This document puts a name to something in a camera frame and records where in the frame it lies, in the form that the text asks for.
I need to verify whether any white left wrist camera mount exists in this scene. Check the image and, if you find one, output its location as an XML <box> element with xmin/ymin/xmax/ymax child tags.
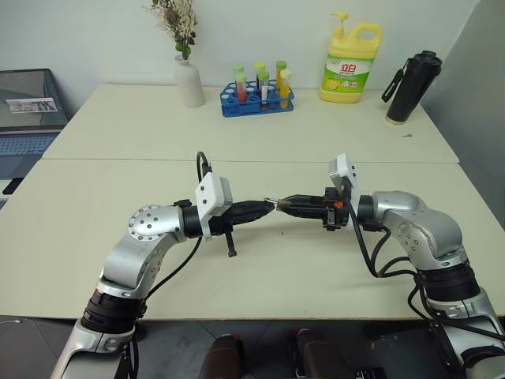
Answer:
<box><xmin>194</xmin><ymin>173</ymin><xmax>234</xmax><ymax>240</ymax></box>

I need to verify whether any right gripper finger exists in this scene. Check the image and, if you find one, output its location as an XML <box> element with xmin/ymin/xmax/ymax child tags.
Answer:
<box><xmin>281</xmin><ymin>205</ymin><xmax>327</xmax><ymax>220</ymax></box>
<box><xmin>281</xmin><ymin>193</ymin><xmax>327</xmax><ymax>208</ymax></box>

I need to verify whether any yellow dish soap pump bottle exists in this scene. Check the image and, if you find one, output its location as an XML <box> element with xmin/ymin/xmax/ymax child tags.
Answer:
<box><xmin>319</xmin><ymin>10</ymin><xmax>384</xmax><ymax>105</ymax></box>

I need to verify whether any test tube with red liquid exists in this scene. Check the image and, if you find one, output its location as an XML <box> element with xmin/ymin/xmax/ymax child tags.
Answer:
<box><xmin>234</xmin><ymin>72</ymin><xmax>249</xmax><ymax>103</ymax></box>

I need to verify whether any test tube with dark liquid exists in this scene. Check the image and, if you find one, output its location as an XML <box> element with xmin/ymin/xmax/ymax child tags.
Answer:
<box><xmin>254</xmin><ymin>61</ymin><xmax>267</xmax><ymax>91</ymax></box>

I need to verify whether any black phone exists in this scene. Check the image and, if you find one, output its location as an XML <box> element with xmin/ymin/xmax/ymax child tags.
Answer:
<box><xmin>2</xmin><ymin>177</ymin><xmax>25</xmax><ymax>196</ymax></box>

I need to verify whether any grey laptop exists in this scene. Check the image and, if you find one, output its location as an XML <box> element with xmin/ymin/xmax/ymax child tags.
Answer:
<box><xmin>0</xmin><ymin>68</ymin><xmax>70</xmax><ymax>211</ymax></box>

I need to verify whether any test tube with white label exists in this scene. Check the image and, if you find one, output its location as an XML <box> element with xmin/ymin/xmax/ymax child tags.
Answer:
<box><xmin>258</xmin><ymin>70</ymin><xmax>271</xmax><ymax>111</ymax></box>

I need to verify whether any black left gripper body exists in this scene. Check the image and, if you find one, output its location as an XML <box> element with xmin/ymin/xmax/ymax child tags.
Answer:
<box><xmin>208</xmin><ymin>205</ymin><xmax>239</xmax><ymax>259</ymax></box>

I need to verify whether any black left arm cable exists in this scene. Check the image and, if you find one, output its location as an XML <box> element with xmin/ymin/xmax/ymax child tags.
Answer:
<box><xmin>133</xmin><ymin>151</ymin><xmax>215</xmax><ymax>379</ymax></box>

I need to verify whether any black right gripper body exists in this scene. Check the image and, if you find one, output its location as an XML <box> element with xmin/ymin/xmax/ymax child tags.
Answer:
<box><xmin>323</xmin><ymin>186</ymin><xmax>352</xmax><ymax>232</ymax></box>

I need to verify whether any dried flower bunch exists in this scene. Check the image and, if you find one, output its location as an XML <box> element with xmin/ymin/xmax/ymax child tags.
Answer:
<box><xmin>141</xmin><ymin>0</ymin><xmax>198</xmax><ymax>62</ymax></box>

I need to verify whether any black tumbler with strap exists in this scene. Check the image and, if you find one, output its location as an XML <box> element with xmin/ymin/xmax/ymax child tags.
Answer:
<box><xmin>380</xmin><ymin>50</ymin><xmax>443</xmax><ymax>126</ymax></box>

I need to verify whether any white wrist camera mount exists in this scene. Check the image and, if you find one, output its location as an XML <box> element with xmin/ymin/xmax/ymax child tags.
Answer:
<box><xmin>327</xmin><ymin>152</ymin><xmax>362</xmax><ymax>223</ymax></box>
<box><xmin>194</xmin><ymin>173</ymin><xmax>234</xmax><ymax>240</ymax></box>

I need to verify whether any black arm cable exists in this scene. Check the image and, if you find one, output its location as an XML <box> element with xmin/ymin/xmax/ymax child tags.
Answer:
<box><xmin>346</xmin><ymin>199</ymin><xmax>453</xmax><ymax>379</ymax></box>
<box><xmin>133</xmin><ymin>151</ymin><xmax>215</xmax><ymax>379</ymax></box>

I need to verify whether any cream-capped test tube, yellow liquid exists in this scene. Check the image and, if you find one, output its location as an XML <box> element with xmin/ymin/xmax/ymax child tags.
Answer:
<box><xmin>279</xmin><ymin>69</ymin><xmax>293</xmax><ymax>111</ymax></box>

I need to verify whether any white ceramic vase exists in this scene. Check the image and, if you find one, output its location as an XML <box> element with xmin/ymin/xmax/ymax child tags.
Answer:
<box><xmin>174</xmin><ymin>54</ymin><xmax>206</xmax><ymax>109</ymax></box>

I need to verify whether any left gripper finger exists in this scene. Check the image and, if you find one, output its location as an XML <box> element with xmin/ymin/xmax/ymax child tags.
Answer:
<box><xmin>233</xmin><ymin>199</ymin><xmax>275</xmax><ymax>216</ymax></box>
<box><xmin>234</xmin><ymin>209</ymin><xmax>274</xmax><ymax>230</ymax></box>

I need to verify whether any blue test tube rack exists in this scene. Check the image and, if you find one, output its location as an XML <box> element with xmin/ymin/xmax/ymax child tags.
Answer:
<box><xmin>219</xmin><ymin>80</ymin><xmax>297</xmax><ymax>118</ymax></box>

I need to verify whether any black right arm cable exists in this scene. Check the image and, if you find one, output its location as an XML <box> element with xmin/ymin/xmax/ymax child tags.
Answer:
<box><xmin>346</xmin><ymin>199</ymin><xmax>453</xmax><ymax>379</ymax></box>

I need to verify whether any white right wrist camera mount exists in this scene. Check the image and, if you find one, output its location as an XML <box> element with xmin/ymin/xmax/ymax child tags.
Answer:
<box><xmin>327</xmin><ymin>152</ymin><xmax>362</xmax><ymax>223</ymax></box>

